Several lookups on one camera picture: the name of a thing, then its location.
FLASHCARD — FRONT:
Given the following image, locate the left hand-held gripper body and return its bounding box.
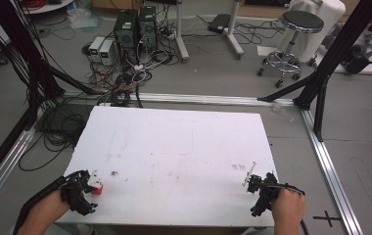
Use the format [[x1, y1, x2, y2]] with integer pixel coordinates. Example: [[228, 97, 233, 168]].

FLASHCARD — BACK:
[[60, 169, 99, 216]]

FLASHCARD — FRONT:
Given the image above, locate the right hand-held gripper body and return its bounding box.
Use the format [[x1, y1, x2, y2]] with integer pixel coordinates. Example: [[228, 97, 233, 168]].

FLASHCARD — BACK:
[[250, 171, 306, 218]]

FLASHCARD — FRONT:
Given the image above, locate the thin white stick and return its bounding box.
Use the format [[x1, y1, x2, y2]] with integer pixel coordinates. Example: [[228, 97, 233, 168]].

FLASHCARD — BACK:
[[241, 162, 257, 188]]

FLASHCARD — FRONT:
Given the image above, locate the red and white block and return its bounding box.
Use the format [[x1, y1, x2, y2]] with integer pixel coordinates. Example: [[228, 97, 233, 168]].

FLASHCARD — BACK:
[[87, 170, 105, 196]]

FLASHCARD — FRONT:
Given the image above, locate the person's right hand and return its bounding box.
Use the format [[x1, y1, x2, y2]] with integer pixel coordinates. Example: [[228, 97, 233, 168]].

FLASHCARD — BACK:
[[270, 188, 307, 227]]

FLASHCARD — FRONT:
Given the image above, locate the person's left hand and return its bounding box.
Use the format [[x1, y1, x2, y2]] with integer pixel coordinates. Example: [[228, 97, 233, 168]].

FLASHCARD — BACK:
[[26, 189, 71, 233]]

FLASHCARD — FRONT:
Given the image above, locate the white power supply unit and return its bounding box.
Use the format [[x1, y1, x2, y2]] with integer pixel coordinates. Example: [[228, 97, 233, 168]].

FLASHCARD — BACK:
[[88, 35, 107, 64], [98, 39, 116, 68]]

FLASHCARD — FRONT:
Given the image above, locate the white metal table leg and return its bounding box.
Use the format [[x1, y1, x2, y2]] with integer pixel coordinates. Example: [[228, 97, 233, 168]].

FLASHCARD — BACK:
[[173, 0, 191, 64], [223, 0, 246, 61]]

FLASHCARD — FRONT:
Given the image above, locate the large black computer tower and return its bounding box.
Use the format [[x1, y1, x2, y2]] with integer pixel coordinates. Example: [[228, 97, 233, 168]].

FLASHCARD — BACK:
[[113, 9, 140, 65]]

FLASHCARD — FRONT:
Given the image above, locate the black device on white board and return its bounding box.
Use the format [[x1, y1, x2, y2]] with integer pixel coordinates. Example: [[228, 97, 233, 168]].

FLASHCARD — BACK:
[[341, 38, 372, 75]]

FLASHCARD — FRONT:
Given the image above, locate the clear plastic bag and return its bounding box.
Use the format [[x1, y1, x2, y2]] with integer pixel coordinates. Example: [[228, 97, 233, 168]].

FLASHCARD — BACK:
[[67, 5, 104, 31]]

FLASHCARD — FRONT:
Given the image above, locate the flat black box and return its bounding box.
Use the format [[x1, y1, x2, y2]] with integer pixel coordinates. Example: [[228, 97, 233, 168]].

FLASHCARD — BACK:
[[207, 13, 232, 35]]

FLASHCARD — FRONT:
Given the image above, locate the slim black computer tower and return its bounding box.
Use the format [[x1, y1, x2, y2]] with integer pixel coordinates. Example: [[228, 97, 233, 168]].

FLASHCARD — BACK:
[[137, 5, 159, 55]]

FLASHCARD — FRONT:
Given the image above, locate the black round swivel stool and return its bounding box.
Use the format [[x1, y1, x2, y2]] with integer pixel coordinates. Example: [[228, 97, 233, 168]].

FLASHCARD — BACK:
[[256, 10, 325, 89]]

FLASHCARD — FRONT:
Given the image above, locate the round white table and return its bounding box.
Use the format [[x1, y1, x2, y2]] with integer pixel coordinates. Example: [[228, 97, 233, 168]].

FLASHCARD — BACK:
[[20, 0, 74, 16]]

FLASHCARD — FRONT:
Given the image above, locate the white covered machine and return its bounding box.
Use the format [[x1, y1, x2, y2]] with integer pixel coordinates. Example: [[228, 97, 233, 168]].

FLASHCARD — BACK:
[[276, 0, 348, 64]]

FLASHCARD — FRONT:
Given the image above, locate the black sleeved cable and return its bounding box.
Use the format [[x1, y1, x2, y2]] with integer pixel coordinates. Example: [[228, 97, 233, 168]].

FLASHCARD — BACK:
[[12, 175, 67, 235]]

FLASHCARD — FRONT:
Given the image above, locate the aluminium floor rail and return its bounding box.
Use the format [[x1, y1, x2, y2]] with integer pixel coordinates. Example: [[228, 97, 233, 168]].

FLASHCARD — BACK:
[[0, 125, 38, 221], [301, 108, 365, 235], [61, 91, 297, 108]]

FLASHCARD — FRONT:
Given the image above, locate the tangle of floor cables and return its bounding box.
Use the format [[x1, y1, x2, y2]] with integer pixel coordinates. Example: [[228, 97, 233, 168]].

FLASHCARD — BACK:
[[17, 6, 182, 172]]

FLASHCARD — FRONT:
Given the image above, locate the black braced frame post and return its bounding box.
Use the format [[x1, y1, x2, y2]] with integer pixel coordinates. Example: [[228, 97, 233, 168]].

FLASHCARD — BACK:
[[256, 0, 372, 143]]

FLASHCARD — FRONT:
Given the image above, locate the black frame post with cables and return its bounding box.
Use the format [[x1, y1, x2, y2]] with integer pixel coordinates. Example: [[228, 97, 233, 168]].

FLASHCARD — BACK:
[[0, 0, 101, 131]]

